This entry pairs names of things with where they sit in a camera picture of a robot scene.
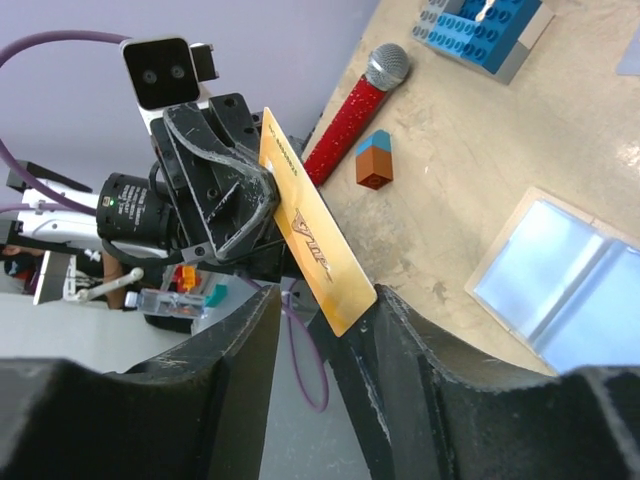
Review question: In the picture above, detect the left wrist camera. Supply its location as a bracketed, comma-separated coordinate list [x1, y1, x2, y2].
[120, 36, 219, 111]

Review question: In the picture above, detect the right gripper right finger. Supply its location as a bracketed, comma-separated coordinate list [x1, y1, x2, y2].
[329, 287, 639, 479]

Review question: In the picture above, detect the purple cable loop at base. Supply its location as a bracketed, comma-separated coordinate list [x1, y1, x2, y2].
[244, 277, 331, 414]

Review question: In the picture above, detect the gold credit card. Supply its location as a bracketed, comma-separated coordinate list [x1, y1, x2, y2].
[259, 108, 377, 337]

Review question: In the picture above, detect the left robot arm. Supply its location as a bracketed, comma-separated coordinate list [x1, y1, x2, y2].
[1, 93, 309, 283]

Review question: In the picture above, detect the plastic water bottle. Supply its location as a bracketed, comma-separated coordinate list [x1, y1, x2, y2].
[124, 289, 206, 320]

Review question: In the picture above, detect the red glitter microphone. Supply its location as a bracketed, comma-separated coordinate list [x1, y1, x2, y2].
[304, 43, 410, 187]

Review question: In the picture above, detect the brown orange block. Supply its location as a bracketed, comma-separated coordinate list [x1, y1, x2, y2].
[356, 129, 394, 190]

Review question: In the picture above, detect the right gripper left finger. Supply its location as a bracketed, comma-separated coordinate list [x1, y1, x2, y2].
[1, 286, 281, 479]

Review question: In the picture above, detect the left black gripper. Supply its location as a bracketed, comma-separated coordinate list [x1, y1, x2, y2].
[148, 93, 300, 280]

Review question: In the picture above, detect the blue toy brick block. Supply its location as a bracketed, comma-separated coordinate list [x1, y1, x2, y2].
[411, 0, 554, 85]

